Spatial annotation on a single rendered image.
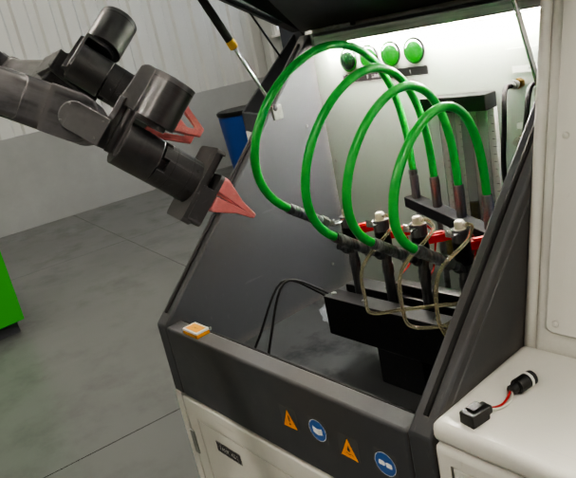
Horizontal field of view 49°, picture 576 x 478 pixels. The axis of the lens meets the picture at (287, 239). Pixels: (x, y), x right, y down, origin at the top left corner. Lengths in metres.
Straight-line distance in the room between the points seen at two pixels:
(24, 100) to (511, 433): 0.68
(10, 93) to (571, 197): 0.70
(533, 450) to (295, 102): 0.96
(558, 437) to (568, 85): 0.44
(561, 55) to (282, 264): 0.81
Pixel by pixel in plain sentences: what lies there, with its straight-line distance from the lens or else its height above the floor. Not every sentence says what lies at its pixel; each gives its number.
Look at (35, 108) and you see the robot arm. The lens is 0.78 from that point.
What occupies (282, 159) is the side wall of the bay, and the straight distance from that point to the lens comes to 1.44.
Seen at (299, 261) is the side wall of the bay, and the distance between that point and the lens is 1.50.
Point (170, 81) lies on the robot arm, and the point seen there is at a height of 1.43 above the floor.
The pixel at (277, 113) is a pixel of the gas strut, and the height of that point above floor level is 1.30.
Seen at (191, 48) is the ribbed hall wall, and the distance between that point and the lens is 8.14.
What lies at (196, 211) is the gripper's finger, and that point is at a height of 1.27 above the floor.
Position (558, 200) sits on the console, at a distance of 0.91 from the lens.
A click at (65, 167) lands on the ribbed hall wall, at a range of 7.56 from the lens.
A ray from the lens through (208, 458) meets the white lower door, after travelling 1.44.
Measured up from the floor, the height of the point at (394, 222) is 1.19.
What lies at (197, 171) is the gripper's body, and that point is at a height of 1.32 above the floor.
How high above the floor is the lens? 1.46
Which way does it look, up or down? 18 degrees down
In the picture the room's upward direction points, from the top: 12 degrees counter-clockwise
